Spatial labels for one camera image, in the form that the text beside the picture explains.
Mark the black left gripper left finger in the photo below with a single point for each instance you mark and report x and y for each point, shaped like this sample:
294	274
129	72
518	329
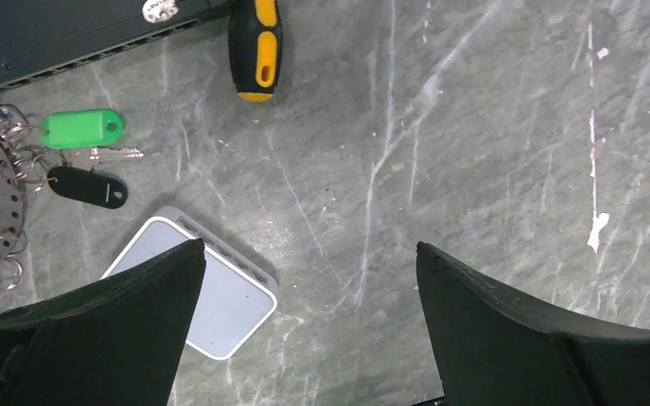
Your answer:
117	341

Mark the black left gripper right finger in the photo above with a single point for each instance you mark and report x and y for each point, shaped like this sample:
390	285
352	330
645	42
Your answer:
496	345

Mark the black plastic key tag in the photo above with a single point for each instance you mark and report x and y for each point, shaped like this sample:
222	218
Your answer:
87	187

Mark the silver metal key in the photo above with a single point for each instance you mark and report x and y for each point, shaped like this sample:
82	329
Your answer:
87	158

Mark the green plastic key tag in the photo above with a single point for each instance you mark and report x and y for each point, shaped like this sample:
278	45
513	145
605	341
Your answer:
80	129

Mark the white rectangular router box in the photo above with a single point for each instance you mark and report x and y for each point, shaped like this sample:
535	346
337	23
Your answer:
236	295

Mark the black flat electronic box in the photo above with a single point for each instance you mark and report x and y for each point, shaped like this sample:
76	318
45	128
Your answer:
39	39

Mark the yellow black handled screwdriver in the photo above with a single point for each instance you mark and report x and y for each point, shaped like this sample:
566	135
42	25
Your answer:
255	48

